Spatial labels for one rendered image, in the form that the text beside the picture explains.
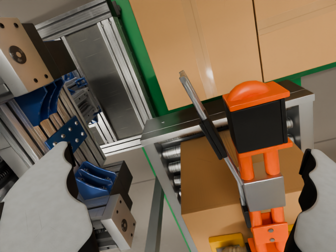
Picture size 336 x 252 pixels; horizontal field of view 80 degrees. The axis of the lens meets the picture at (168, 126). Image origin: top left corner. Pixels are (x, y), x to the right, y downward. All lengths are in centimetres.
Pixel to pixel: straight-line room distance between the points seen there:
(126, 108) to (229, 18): 76
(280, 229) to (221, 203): 20
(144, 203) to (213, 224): 143
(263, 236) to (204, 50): 62
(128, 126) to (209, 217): 85
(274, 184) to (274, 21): 62
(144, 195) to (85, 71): 121
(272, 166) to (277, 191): 5
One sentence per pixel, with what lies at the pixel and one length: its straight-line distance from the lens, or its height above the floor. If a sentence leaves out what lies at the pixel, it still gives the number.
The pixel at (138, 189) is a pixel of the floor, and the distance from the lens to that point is 193.
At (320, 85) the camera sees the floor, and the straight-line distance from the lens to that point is 168.
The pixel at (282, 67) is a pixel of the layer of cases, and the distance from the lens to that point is 91.
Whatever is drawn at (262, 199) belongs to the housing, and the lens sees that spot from 39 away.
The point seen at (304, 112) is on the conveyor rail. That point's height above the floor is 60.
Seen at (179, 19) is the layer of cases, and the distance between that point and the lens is 80.
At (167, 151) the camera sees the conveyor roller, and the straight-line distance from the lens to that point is 98.
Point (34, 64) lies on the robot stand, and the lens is 51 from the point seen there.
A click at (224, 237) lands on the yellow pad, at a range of 70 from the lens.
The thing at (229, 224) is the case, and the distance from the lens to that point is 67.
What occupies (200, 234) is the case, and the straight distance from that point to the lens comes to 70.
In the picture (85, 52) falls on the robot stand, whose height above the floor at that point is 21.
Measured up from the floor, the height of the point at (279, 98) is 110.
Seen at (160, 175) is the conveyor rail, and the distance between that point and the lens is 100.
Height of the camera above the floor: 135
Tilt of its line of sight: 63 degrees down
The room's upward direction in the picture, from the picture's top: 174 degrees counter-clockwise
